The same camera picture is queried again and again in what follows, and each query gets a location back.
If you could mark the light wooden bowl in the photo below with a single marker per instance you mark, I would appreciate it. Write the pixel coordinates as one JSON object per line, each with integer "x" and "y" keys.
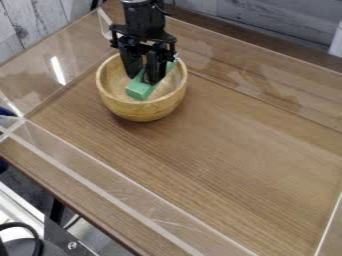
{"x": 163, "y": 100}

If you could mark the black table leg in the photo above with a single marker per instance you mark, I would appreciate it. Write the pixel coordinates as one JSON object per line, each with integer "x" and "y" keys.
{"x": 56, "y": 211}

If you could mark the clear acrylic front wall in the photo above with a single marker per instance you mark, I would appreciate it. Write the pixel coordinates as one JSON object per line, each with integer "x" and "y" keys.
{"x": 150, "y": 181}

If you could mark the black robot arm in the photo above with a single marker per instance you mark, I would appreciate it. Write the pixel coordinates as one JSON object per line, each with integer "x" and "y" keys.
{"x": 143, "y": 4}

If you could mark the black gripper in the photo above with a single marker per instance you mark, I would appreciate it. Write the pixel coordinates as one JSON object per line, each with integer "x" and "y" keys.
{"x": 142, "y": 37}

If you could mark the green rectangular block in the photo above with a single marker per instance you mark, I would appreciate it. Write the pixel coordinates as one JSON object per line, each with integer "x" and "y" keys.
{"x": 141, "y": 91}

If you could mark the black metal base plate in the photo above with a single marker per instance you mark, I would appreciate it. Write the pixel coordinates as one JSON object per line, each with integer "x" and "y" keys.
{"x": 60, "y": 243}

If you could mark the clear acrylic corner bracket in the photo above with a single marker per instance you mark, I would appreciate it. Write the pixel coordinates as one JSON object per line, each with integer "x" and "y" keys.
{"x": 104, "y": 21}

